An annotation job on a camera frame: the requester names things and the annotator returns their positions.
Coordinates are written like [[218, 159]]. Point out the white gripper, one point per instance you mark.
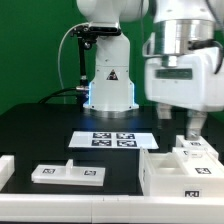
[[188, 75]]

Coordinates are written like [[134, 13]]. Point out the small white panel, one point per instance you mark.
[[198, 163]]

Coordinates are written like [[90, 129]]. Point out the black camera on stand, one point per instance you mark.
[[87, 34]]

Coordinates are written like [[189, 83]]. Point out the white left fence block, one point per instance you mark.
[[7, 168]]

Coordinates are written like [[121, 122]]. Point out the white cabinet body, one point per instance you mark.
[[161, 176]]

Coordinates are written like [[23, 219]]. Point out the white door panel with handle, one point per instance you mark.
[[68, 174]]

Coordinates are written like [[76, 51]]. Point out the white marker base sheet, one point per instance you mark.
[[120, 140]]

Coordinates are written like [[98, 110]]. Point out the white closed box part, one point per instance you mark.
[[201, 144]]

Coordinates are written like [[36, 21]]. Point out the white front fence rail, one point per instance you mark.
[[110, 209]]

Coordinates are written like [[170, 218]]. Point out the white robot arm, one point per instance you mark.
[[111, 91]]

